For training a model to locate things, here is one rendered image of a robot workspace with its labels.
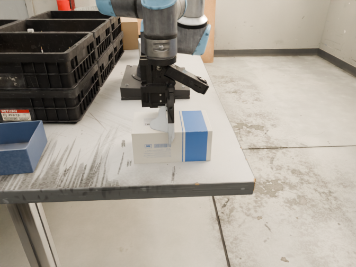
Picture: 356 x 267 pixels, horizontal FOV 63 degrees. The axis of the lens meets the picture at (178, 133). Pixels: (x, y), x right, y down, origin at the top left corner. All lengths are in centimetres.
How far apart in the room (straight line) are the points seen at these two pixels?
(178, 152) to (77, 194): 26
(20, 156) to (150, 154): 31
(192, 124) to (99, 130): 32
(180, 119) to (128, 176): 20
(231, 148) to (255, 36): 370
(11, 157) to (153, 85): 38
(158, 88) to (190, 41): 45
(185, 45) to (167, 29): 47
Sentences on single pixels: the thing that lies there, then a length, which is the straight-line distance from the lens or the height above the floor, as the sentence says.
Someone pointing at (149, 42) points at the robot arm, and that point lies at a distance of 67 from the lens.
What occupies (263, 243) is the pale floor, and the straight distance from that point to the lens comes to 153.
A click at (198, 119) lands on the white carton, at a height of 79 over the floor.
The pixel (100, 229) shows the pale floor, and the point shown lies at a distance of 158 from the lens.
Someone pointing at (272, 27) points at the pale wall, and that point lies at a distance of 452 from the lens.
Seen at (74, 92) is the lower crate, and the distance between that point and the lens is 95.
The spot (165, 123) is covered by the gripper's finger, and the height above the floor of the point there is 82.
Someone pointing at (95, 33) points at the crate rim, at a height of 92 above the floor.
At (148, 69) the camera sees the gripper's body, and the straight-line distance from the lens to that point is 69.
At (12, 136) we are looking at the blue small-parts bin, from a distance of 95.
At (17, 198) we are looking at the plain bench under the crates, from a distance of 78.
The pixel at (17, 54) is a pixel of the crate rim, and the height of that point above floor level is 93.
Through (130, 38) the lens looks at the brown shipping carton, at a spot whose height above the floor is 76.
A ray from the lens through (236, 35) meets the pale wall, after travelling 439.
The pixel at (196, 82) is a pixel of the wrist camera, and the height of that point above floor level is 90.
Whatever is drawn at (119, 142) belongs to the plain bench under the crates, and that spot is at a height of 70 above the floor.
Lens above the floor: 114
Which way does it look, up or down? 30 degrees down
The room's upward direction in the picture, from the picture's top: straight up
